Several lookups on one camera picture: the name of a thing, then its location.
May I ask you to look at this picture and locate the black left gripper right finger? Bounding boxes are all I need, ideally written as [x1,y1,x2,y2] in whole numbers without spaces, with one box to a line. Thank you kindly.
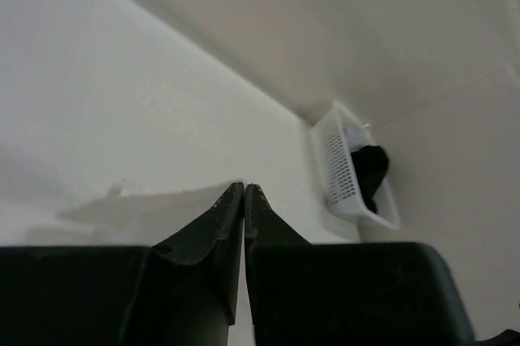
[245,184,475,345]

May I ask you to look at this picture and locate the white plastic laundry basket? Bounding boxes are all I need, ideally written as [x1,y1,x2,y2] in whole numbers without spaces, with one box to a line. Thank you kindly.
[310,101,401,230]

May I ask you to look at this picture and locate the black tank top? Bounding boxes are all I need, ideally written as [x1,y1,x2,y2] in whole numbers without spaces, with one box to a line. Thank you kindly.
[351,145,390,214]

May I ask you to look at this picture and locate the grey white garment in basket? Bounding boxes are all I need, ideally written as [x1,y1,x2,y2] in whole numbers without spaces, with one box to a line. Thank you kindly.
[343,125,372,153]

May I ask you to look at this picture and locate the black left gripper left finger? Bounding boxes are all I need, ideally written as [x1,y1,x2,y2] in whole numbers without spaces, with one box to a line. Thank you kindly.
[1,182,244,345]

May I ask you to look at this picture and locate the white tank top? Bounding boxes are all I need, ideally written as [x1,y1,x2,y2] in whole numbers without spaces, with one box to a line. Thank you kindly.
[58,180,235,245]

